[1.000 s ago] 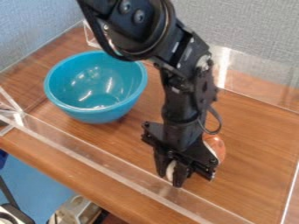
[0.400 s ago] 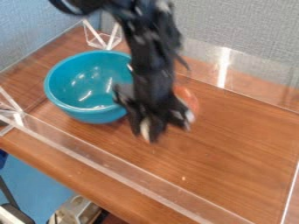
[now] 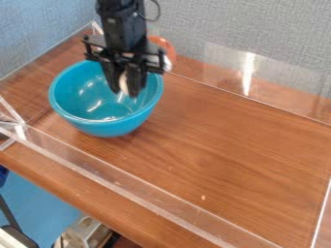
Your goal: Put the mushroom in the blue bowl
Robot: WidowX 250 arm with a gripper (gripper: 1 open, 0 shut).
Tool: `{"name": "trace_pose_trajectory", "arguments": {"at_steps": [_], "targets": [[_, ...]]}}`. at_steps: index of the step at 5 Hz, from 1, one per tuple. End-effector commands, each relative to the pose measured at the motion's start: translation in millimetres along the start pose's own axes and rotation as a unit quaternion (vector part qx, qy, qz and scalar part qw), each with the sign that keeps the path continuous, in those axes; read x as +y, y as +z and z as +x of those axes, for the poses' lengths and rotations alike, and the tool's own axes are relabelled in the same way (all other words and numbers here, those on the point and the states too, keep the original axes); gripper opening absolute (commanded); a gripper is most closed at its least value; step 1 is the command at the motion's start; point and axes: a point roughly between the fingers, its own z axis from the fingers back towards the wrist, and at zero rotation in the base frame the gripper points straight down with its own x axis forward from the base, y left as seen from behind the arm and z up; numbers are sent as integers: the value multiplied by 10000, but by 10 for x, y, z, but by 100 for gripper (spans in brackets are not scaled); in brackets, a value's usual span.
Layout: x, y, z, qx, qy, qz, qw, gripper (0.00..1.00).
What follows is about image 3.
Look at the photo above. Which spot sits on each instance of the clear acrylic back barrier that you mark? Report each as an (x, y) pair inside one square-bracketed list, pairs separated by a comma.
[(275, 83)]

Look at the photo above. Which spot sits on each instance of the black chair leg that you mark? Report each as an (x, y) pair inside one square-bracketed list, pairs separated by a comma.
[(12, 237)]

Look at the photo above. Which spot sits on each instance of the blue bowl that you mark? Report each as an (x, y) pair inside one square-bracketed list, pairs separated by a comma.
[(85, 102)]

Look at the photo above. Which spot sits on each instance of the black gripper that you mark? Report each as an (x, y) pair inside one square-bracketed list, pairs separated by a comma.
[(147, 52)]

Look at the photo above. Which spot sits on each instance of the white brown toy mushroom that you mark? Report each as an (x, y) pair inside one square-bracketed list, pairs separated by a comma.
[(171, 53)]

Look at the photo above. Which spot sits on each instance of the clear acrylic barrier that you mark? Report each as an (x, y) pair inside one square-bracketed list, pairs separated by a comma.
[(146, 213), (275, 83)]

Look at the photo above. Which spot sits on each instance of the clear acrylic corner bracket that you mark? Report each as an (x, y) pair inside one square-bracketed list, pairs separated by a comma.
[(97, 28)]

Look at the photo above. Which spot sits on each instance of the clear acrylic left bracket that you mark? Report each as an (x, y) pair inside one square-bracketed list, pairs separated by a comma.
[(11, 122)]

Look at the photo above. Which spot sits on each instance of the white device under table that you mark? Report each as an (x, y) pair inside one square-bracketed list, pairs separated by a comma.
[(86, 233)]

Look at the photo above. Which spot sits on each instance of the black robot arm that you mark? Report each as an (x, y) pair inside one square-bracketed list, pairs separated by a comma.
[(123, 20)]

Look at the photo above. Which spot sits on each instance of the clear acrylic front barrier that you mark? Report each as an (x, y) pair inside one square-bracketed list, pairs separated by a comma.
[(146, 213)]

